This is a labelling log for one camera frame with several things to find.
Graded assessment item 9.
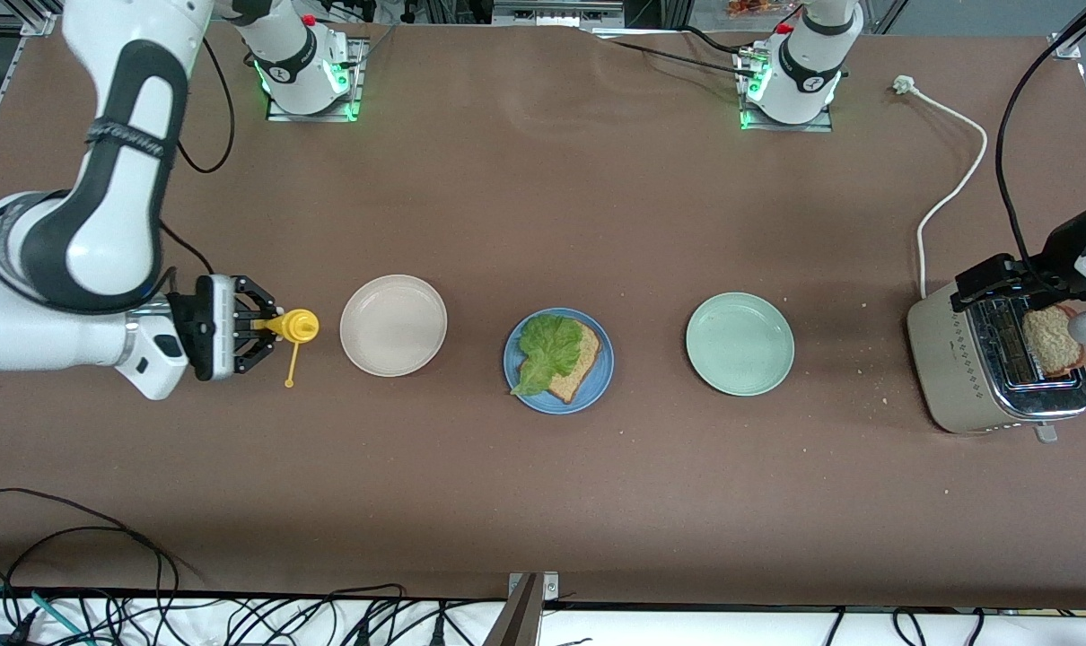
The beige round plate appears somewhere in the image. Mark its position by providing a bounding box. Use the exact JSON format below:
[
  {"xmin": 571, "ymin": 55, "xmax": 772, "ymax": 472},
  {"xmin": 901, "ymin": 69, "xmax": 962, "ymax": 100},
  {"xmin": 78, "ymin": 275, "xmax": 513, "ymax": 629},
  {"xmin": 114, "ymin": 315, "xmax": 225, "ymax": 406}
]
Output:
[{"xmin": 339, "ymin": 274, "xmax": 449, "ymax": 378}]

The green lettuce leaf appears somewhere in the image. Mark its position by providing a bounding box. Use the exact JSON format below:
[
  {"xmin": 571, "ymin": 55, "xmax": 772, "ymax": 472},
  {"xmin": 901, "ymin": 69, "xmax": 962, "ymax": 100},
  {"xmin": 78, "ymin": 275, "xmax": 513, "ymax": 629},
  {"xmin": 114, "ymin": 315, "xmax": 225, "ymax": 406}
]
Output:
[{"xmin": 510, "ymin": 313, "xmax": 585, "ymax": 397}]

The teal cable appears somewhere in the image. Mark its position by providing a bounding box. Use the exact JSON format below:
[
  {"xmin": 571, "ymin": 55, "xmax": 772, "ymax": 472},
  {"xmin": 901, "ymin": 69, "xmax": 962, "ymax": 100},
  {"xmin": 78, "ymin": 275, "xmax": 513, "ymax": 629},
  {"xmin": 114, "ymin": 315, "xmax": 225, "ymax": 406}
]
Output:
[{"xmin": 0, "ymin": 583, "xmax": 91, "ymax": 646}]

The aluminium frame profile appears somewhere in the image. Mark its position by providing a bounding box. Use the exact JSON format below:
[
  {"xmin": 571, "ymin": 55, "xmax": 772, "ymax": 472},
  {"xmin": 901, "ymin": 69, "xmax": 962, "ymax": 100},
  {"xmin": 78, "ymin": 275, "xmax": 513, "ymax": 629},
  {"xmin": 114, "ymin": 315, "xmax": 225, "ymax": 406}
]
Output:
[{"xmin": 1050, "ymin": 0, "xmax": 1086, "ymax": 60}]

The grey aluminium post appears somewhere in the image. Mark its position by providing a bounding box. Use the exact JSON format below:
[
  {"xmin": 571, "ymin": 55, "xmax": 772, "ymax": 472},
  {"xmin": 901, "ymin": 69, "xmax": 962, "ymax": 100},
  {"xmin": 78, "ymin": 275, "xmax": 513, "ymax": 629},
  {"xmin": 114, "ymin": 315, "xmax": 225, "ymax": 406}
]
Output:
[{"xmin": 482, "ymin": 574, "xmax": 544, "ymax": 646}]

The yellow squeeze bottle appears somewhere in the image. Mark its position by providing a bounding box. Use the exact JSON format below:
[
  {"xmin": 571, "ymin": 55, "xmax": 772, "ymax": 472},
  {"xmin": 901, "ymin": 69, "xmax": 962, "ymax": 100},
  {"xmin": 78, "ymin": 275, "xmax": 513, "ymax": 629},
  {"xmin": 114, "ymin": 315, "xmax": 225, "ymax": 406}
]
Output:
[{"xmin": 254, "ymin": 309, "xmax": 320, "ymax": 388}]

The beige and chrome toaster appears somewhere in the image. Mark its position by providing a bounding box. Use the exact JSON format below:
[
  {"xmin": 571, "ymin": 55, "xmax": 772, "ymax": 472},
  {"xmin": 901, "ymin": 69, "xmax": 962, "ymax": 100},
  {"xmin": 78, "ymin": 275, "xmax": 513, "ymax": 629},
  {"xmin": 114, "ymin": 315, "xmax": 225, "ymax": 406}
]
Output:
[{"xmin": 906, "ymin": 266, "xmax": 1086, "ymax": 443}]

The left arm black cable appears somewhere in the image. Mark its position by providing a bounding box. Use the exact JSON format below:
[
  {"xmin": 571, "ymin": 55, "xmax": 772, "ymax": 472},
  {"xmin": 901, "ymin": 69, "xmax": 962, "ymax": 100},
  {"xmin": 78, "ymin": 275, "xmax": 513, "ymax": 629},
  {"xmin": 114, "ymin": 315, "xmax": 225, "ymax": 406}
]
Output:
[{"xmin": 996, "ymin": 0, "xmax": 1086, "ymax": 292}]

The black looped cable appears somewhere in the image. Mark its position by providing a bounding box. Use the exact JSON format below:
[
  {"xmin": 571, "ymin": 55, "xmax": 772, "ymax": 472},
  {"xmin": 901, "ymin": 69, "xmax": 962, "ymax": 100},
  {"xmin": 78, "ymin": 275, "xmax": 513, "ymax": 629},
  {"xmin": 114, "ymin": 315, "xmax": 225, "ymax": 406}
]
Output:
[{"xmin": 0, "ymin": 487, "xmax": 182, "ymax": 646}]

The black cable to arm base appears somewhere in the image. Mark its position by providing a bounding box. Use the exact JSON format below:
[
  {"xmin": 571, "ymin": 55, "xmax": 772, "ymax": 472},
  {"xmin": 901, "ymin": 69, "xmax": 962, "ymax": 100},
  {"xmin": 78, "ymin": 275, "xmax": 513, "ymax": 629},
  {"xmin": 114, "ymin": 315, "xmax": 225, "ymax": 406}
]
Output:
[{"xmin": 608, "ymin": 25, "xmax": 759, "ymax": 82}]

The light green round plate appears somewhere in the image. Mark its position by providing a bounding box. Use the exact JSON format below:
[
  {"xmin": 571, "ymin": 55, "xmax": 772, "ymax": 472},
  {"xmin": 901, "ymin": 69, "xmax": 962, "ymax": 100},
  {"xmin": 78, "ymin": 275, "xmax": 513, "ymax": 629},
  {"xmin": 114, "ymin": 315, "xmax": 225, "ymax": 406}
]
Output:
[{"xmin": 685, "ymin": 292, "xmax": 796, "ymax": 397}]

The white power cable with plug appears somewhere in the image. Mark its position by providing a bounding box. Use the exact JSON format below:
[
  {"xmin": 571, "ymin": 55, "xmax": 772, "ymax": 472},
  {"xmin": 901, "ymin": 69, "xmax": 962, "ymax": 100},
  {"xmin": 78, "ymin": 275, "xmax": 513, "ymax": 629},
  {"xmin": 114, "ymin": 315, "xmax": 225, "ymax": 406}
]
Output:
[{"xmin": 893, "ymin": 75, "xmax": 990, "ymax": 301}]

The brown bread slice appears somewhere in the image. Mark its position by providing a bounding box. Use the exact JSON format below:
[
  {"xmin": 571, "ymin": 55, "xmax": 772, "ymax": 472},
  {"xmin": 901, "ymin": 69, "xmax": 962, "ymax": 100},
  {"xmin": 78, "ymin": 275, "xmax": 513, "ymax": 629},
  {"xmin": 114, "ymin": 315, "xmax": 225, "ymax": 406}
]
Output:
[
  {"xmin": 1021, "ymin": 305, "xmax": 1086, "ymax": 378},
  {"xmin": 543, "ymin": 319, "xmax": 605, "ymax": 405}
]

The silver equipment box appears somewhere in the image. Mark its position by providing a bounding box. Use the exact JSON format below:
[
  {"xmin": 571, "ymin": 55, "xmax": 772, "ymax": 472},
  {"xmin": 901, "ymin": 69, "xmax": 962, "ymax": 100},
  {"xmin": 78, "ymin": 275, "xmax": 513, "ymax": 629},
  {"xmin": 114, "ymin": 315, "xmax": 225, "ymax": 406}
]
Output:
[{"xmin": 492, "ymin": 0, "xmax": 626, "ymax": 28}]

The blue round plate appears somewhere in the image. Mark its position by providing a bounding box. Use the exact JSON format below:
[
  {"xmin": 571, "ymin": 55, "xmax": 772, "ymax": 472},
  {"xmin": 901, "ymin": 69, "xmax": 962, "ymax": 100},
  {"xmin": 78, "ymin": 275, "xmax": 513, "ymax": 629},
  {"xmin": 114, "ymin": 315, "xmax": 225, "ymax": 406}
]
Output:
[{"xmin": 503, "ymin": 308, "xmax": 616, "ymax": 415}]

